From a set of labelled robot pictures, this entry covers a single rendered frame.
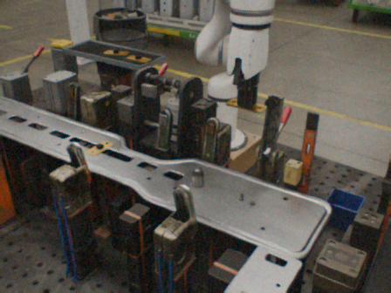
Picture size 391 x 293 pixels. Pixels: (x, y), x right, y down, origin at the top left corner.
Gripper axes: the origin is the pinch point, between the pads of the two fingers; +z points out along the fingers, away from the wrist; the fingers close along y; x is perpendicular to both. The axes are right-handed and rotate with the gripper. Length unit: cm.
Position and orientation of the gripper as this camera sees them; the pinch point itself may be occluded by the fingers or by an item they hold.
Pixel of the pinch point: (247, 95)
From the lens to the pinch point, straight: 94.1
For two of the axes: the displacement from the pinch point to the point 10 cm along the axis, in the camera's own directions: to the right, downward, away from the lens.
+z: 0.0, 8.7, 4.9
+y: -5.3, 4.2, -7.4
